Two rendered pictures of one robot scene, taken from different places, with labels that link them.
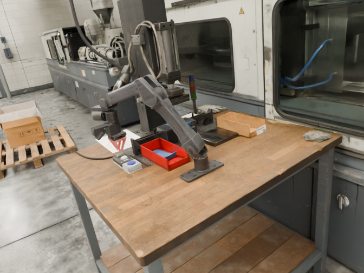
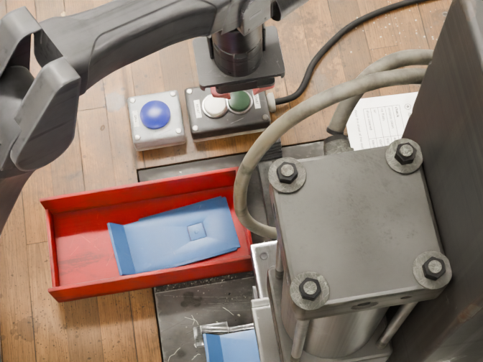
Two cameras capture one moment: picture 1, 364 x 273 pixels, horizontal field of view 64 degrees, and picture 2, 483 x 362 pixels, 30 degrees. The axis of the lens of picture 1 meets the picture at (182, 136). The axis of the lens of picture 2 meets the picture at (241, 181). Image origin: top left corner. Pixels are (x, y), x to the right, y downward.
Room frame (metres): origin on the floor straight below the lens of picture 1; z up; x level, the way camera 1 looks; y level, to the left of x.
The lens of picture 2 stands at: (1.53, -0.15, 2.00)
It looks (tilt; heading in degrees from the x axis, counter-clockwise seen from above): 70 degrees down; 117
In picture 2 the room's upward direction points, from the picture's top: 3 degrees counter-clockwise
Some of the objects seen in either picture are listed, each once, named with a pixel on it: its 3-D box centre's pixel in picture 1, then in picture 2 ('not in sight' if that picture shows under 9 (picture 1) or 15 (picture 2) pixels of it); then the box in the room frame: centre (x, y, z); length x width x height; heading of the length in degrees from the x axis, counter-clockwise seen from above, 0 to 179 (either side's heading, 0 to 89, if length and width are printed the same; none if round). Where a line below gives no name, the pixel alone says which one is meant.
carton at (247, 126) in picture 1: (240, 124); not in sight; (1.51, -0.33, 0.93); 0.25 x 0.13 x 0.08; 33
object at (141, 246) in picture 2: (161, 153); (174, 235); (1.30, 0.11, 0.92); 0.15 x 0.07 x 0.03; 40
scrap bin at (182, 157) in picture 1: (163, 153); (148, 234); (1.27, 0.10, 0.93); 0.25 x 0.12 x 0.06; 33
